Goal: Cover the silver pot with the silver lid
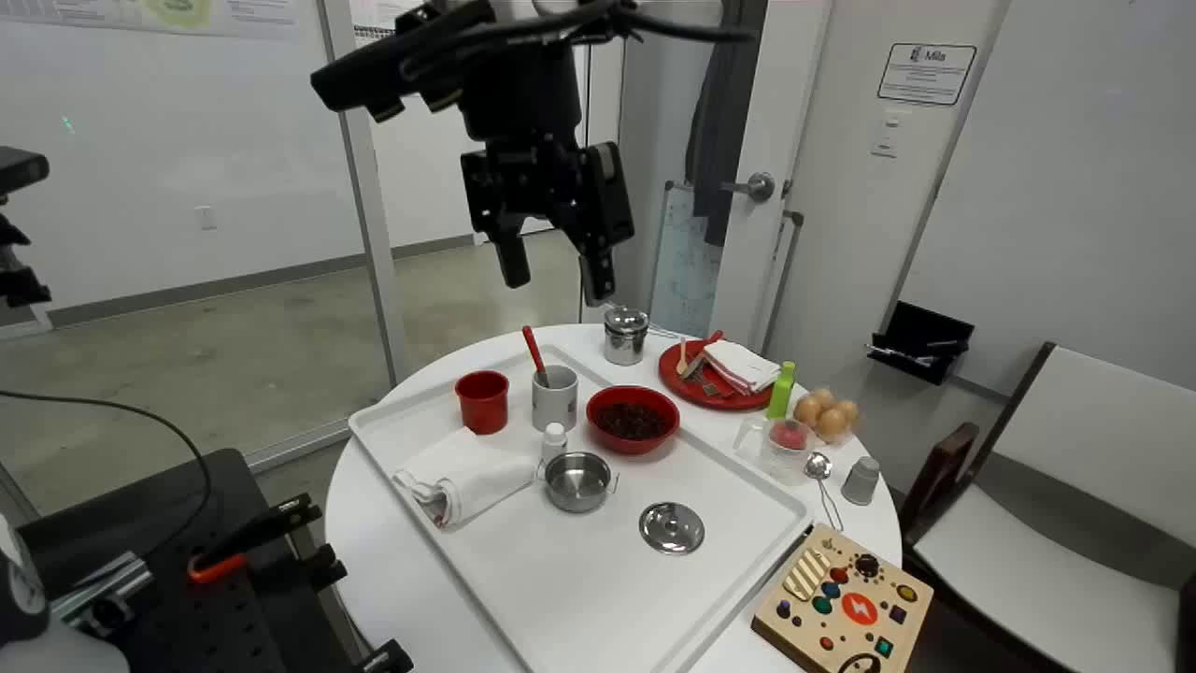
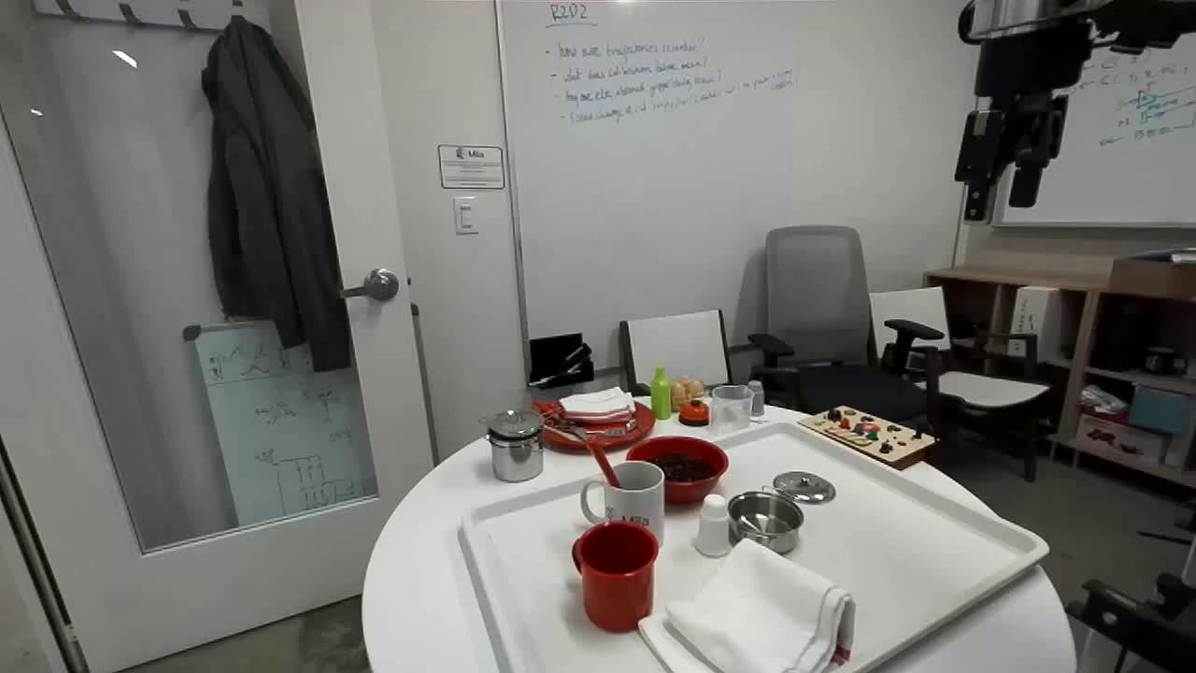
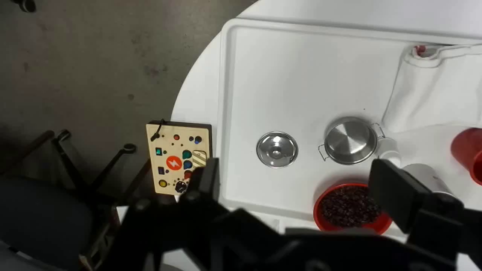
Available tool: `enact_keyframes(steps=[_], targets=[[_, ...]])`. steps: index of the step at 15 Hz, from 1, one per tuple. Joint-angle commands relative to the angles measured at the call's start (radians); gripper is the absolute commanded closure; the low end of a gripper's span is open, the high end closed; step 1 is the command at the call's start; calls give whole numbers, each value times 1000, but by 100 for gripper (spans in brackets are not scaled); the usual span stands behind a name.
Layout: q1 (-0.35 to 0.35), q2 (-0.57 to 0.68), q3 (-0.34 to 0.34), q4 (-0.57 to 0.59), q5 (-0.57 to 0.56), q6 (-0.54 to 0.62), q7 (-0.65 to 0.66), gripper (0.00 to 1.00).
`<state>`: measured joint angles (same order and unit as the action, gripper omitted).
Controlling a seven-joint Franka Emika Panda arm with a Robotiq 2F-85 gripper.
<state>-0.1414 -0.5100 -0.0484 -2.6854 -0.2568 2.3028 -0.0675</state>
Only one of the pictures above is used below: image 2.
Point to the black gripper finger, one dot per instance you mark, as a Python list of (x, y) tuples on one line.
[(1036, 155), (976, 164)]

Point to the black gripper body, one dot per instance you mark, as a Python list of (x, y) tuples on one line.
[(1031, 69)]

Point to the brown cardboard box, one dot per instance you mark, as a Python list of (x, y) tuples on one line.
[(1152, 279)]

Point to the wooden shelf unit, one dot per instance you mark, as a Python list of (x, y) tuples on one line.
[(1086, 340)]

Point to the grey office chair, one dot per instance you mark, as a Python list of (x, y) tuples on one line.
[(816, 302)]

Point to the white chair black armrests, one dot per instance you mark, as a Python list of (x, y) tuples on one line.
[(985, 390)]

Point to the blue storage box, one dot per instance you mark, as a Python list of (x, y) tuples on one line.
[(1162, 414)]

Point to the wooden busy board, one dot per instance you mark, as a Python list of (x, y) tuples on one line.
[(868, 436)]

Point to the pink storage box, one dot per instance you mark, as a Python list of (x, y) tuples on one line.
[(1117, 439)]

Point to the clear glass cup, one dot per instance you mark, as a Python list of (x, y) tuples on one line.
[(735, 404)]

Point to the white seat chair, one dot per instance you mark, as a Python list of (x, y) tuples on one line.
[(676, 345)]

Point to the orange round fruit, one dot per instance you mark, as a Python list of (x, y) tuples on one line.
[(697, 408)]

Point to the white plastic tray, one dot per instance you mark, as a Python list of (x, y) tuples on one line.
[(922, 538)]

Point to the green bottle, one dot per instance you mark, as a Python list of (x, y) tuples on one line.
[(664, 396)]

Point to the red bowl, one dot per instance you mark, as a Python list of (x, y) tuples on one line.
[(676, 468)]

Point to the white napkin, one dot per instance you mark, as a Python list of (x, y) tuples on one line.
[(598, 403)]

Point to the white salt shaker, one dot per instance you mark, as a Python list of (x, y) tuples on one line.
[(711, 524)]

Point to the red plate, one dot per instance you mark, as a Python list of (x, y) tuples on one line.
[(594, 436)]

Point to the white mug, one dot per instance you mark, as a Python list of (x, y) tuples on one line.
[(638, 494)]

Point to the red spoon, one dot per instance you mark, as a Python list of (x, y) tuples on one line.
[(598, 454)]

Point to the folded white towel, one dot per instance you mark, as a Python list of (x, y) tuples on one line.
[(751, 619)]

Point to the silver lidded canister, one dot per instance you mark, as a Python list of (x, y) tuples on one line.
[(514, 449)]

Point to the red cup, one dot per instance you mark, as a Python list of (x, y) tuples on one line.
[(619, 575)]

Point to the white glass door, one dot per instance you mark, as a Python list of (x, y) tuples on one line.
[(375, 414)]

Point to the dark hanging coat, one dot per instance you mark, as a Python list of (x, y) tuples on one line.
[(266, 189)]

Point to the small leaning whiteboard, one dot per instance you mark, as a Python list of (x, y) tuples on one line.
[(284, 424)]

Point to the framed wall whiteboard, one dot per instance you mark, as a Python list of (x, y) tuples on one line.
[(1122, 151)]

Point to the large written wall whiteboard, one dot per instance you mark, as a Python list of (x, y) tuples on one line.
[(686, 211)]

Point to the black wall file holder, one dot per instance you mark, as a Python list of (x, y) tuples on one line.
[(562, 362)]

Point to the white wall sign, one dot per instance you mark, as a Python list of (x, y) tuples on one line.
[(472, 168)]

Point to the white light switch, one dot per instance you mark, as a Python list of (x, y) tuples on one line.
[(466, 215)]

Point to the wall coat hook rack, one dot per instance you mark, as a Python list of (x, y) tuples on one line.
[(124, 11)]

